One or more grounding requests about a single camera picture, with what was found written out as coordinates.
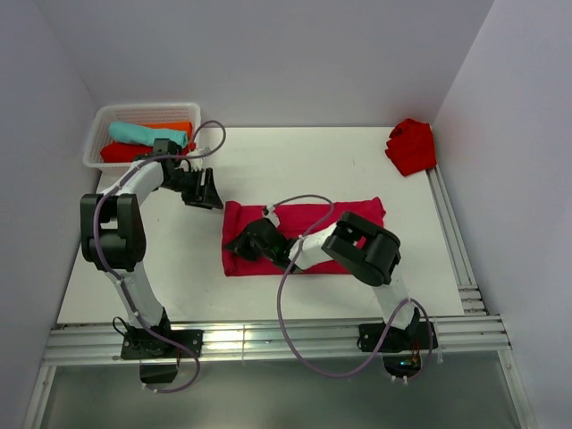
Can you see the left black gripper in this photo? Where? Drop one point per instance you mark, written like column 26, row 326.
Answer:
column 206, row 194

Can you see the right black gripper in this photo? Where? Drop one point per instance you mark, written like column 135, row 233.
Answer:
column 239, row 247

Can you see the pink t shirt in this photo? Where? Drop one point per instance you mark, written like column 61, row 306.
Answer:
column 294, row 219

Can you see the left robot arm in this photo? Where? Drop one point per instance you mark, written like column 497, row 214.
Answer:
column 112, row 234

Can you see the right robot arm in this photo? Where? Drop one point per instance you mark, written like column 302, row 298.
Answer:
column 367, row 251

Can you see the orange rolled t shirt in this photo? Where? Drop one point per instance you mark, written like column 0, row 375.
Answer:
column 186, row 127

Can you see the teal rolled t shirt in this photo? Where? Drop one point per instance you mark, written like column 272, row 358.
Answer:
column 134, row 134

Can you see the red rolled t shirt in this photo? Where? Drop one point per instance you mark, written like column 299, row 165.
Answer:
column 118, row 153

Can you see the white plastic basket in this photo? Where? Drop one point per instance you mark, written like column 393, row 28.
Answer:
column 140, row 114

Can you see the red crumpled t shirt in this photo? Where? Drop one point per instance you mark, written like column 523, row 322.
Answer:
column 411, row 147

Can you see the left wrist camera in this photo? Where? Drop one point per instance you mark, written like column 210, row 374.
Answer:
column 199, row 153

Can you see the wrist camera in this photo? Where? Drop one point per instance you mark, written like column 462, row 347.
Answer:
column 199, row 153
column 270, row 214

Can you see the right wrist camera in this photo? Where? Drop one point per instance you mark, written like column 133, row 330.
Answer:
column 270, row 214

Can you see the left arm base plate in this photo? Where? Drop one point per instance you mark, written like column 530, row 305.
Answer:
column 139, row 344

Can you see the aluminium front rail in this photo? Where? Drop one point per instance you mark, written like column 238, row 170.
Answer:
column 100, row 344

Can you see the aluminium side rail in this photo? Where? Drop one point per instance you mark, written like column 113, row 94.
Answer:
column 469, row 292

